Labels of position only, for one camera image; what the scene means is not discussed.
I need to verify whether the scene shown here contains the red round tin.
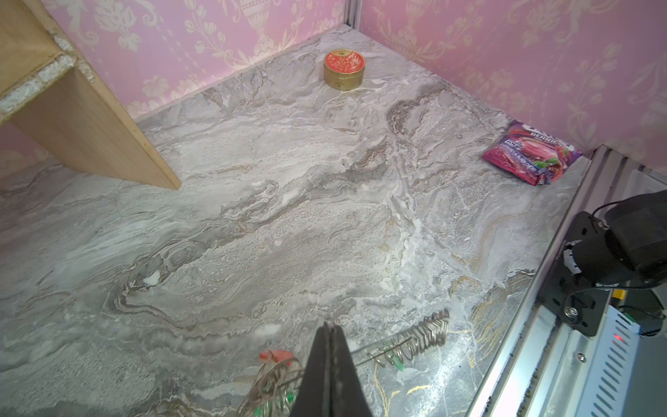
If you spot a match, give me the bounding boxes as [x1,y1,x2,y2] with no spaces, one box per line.
[323,49,366,91]

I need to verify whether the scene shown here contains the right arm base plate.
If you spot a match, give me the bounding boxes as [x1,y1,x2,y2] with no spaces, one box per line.
[537,212,610,337]

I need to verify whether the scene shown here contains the purple candy bag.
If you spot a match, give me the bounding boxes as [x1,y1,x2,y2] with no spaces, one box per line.
[482,120,583,186]

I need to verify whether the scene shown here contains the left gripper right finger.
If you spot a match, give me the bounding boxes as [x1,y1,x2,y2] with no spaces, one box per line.
[330,326,372,417]

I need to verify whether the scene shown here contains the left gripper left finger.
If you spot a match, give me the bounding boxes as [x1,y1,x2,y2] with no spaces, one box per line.
[290,323,331,417]

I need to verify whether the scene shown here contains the wooden two-tier shelf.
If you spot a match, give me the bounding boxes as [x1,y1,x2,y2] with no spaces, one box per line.
[1,1,181,189]

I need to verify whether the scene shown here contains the aluminium front rail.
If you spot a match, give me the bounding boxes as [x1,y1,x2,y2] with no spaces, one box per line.
[468,146,666,416]

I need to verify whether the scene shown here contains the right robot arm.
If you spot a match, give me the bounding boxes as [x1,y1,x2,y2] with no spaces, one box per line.
[562,190,666,289]

